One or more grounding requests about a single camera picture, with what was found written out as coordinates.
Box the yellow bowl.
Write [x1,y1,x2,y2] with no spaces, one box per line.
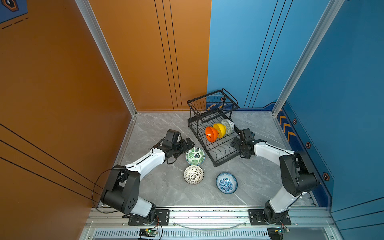
[213,123,227,139]

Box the right green circuit board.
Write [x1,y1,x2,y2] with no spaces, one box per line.
[267,228,291,240]

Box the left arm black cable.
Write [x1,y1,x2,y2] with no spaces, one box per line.
[91,143,169,214]

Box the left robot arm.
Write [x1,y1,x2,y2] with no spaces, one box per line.
[100,130,195,222]

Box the white lattice pattern bowl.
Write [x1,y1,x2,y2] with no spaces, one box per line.
[184,165,204,185]

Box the left green circuit board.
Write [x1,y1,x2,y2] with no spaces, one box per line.
[138,229,159,240]

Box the blue floral pattern bowl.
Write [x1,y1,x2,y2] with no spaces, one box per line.
[216,172,238,194]

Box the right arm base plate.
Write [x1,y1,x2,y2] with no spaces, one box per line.
[248,209,292,226]

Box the green geometric pattern bowl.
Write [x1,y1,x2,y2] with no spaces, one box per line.
[221,119,235,135]

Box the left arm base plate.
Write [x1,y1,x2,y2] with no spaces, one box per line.
[128,209,170,226]

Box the left aluminium corner post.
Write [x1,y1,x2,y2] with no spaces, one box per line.
[75,0,137,117]

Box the green leaf pattern bowl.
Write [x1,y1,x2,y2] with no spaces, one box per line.
[186,147,206,166]

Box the orange bowl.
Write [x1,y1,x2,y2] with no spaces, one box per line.
[205,127,219,143]

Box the green circuit board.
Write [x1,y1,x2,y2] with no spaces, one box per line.
[138,229,159,240]
[267,228,291,240]

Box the black wire dish rack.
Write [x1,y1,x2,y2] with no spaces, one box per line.
[187,89,241,167]

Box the right aluminium corner post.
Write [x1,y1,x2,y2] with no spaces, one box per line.
[272,0,345,117]

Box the aluminium corner post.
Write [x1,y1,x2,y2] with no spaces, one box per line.
[272,0,345,117]
[75,0,137,117]

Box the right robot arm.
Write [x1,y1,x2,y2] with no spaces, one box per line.
[231,129,320,225]

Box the aluminium front rail frame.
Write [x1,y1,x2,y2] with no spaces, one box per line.
[80,207,343,240]

